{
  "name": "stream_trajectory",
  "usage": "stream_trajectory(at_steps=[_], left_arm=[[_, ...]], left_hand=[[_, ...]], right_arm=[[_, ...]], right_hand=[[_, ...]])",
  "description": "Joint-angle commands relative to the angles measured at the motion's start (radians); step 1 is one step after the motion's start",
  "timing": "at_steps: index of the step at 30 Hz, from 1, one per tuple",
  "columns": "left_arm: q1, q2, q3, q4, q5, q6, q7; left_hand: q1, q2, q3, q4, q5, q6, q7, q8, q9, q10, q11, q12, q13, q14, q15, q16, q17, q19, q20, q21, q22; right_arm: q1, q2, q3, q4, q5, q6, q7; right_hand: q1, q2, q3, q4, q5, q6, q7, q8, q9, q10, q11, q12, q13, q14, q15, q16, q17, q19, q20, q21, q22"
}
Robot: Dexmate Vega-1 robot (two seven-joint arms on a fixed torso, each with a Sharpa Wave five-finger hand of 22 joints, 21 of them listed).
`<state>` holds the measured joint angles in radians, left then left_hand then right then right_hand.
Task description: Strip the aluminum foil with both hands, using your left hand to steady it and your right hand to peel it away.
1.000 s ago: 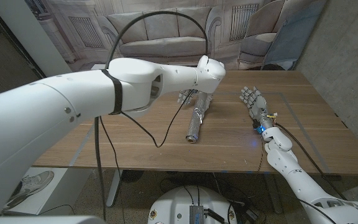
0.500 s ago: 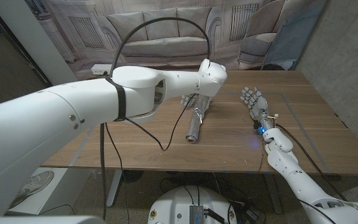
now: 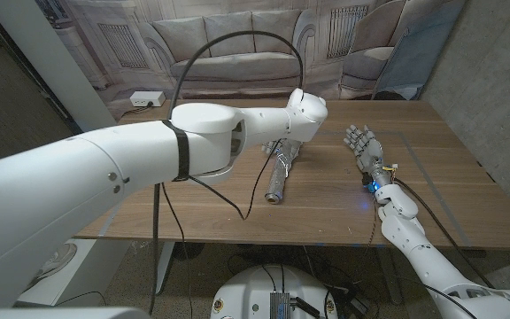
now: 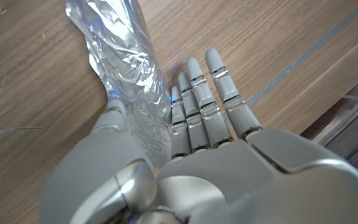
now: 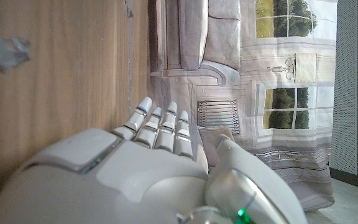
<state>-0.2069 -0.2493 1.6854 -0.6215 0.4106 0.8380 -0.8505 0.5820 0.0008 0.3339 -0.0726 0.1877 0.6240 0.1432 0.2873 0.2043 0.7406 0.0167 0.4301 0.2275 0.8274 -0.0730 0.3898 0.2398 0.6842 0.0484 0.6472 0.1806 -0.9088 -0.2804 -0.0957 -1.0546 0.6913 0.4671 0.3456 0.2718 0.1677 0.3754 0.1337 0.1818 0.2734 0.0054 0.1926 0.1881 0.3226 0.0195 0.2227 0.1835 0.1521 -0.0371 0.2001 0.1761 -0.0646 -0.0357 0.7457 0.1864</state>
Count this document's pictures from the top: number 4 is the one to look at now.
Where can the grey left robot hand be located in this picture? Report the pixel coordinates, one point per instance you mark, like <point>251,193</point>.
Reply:
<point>244,186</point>

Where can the silver foil packet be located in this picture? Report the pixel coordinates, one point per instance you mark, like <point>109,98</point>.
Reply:
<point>123,62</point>

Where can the printed sofa room backdrop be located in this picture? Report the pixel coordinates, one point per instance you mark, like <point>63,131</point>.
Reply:
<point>353,124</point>

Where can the grey tape outline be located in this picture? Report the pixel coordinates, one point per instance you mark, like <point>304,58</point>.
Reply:
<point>306,53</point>

